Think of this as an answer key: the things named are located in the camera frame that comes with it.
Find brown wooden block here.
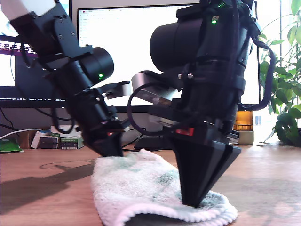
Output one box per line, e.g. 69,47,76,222
17,130,38,149

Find pale grey camera box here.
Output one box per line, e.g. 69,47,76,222
131,70,183,104
103,81,131,99

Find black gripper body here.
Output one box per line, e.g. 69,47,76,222
149,89,243,145
72,88,129,142

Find computer monitor with dark screen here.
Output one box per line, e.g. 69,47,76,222
0,0,75,109

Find small dark box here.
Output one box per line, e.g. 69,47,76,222
39,136,59,149

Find amber glass jar grey base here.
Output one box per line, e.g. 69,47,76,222
232,110,255,145

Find black cable with plug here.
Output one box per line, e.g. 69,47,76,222
121,133,143,152

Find green packet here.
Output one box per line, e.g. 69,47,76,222
0,138,24,153

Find white cable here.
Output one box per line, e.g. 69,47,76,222
0,128,43,141

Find green leafy houseplant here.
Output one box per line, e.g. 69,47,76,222
258,0,301,146

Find white fluffy tea towel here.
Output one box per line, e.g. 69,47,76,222
90,148,238,226

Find computer monitor with white page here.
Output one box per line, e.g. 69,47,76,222
76,2,261,151

